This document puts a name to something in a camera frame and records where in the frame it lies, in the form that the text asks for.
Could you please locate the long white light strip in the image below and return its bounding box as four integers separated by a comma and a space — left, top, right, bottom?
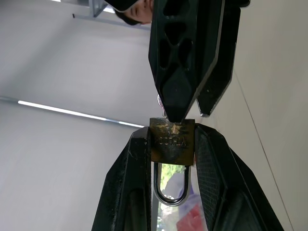
0, 95, 145, 128

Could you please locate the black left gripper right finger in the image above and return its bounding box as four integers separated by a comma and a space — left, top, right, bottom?
194, 123, 285, 231

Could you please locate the red flat object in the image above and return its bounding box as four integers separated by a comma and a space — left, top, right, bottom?
176, 204, 209, 231

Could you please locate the person's head with black hair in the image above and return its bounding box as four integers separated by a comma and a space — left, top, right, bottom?
114, 0, 154, 26

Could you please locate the small silver key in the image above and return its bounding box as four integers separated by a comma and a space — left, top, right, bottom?
157, 94, 168, 118

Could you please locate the brass padlock with steel shackle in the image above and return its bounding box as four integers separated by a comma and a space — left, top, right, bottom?
149, 117, 196, 207

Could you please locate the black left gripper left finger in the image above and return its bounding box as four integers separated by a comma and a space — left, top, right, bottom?
90, 126, 153, 231

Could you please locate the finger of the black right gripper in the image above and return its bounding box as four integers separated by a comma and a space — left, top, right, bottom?
196, 0, 251, 117
147, 0, 226, 123

